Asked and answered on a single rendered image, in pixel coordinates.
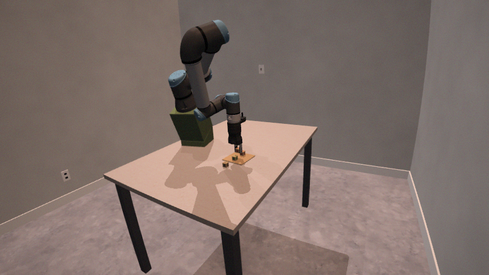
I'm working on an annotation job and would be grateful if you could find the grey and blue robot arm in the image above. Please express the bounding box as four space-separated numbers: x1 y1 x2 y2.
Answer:
168 20 240 122

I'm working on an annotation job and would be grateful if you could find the tan square mat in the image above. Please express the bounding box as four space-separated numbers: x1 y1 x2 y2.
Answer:
222 152 255 165

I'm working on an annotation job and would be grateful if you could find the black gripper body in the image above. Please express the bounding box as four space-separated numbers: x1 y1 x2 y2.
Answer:
227 113 246 145

